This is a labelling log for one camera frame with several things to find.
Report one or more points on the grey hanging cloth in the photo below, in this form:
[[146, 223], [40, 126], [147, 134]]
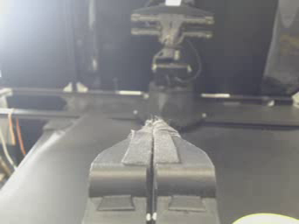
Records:
[[282, 46]]

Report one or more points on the yellow plate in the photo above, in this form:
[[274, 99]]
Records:
[[269, 219]]

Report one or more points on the black table frame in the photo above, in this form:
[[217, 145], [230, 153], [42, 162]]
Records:
[[47, 92]]

